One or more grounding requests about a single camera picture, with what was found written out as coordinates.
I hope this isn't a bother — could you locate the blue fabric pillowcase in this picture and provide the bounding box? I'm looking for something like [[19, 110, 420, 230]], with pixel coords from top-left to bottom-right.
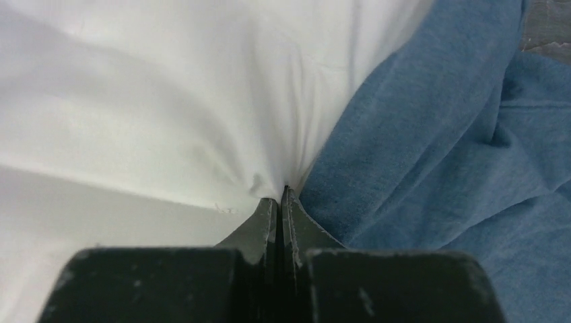
[[300, 1, 570, 322]]

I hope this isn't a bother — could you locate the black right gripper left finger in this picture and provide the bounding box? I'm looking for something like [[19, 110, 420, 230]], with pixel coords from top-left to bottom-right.
[[39, 199, 277, 322]]

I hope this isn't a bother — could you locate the white pillow with yellow side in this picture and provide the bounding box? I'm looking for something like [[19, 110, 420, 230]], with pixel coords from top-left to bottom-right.
[[1, 1, 431, 322]]

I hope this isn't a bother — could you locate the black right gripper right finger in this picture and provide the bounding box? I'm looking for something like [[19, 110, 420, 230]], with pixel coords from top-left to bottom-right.
[[279, 187, 506, 322]]

